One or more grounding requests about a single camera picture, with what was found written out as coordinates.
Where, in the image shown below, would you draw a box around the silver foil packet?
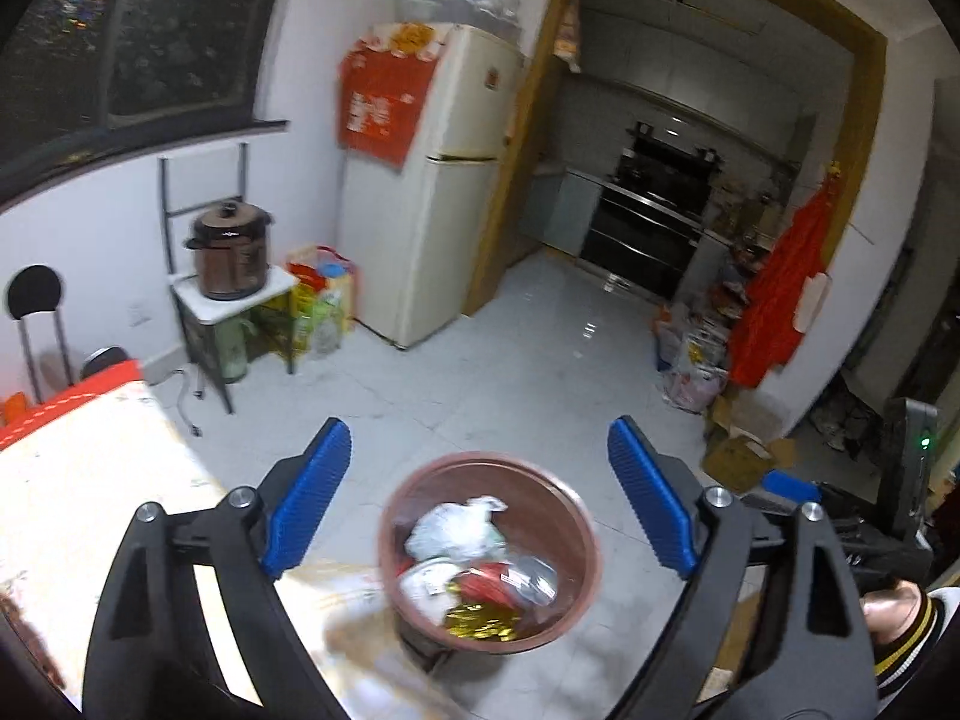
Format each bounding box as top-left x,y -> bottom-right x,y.
510,555 -> 560,605

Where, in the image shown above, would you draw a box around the brown round trash bin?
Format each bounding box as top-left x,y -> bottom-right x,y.
379,451 -> 605,665

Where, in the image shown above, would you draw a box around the brown rice cooker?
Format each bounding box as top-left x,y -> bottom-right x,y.
184,199 -> 275,301

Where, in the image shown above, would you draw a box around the grey kitchen cabinet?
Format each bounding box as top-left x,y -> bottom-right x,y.
517,165 -> 605,260

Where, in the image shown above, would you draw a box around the white printed packet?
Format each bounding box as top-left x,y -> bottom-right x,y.
397,559 -> 460,620

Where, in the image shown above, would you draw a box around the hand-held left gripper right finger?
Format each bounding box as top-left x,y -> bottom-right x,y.
606,416 -> 880,720

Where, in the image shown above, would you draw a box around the metal rack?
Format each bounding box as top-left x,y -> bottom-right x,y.
157,141 -> 301,415

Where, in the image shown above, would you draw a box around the person's right hand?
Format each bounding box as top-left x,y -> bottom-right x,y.
861,580 -> 931,646

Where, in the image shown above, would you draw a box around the clear containers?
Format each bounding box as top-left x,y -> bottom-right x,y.
394,0 -> 526,35

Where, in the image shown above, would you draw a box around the pile of plastic bags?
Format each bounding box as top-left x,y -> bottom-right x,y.
652,304 -> 732,413

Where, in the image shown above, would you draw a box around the gold foil wrapper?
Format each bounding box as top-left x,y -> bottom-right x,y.
444,600 -> 526,642

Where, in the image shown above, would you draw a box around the red hanging cloth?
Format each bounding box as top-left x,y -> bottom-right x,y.
727,165 -> 852,391

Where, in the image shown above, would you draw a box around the dark window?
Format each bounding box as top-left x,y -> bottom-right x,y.
0,0 -> 293,200

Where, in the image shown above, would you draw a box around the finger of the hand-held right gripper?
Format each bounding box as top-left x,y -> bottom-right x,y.
742,469 -> 826,515

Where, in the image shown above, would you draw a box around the colourful bag of bottles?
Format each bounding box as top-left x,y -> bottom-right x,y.
285,244 -> 357,361

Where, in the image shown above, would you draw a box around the flattened cardboard boxes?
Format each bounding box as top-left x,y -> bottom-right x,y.
701,390 -> 800,496

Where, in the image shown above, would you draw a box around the white plastic bag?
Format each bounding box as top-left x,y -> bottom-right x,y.
405,495 -> 511,563

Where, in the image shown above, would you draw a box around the pale green jug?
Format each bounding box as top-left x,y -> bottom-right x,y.
217,315 -> 252,383

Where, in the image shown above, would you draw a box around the cream refrigerator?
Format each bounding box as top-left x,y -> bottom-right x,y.
334,22 -> 526,350

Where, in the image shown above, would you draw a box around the person's right forearm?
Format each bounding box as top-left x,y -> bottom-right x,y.
874,589 -> 960,702

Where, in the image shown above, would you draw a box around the red printed cloth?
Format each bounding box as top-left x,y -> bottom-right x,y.
336,22 -> 451,170

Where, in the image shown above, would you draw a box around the black built-in oven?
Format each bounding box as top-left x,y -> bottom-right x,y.
581,120 -> 725,301

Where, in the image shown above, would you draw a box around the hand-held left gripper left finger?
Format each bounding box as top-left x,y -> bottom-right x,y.
81,416 -> 353,720

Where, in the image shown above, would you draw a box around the wooden door frame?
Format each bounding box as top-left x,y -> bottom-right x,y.
461,0 -> 890,316

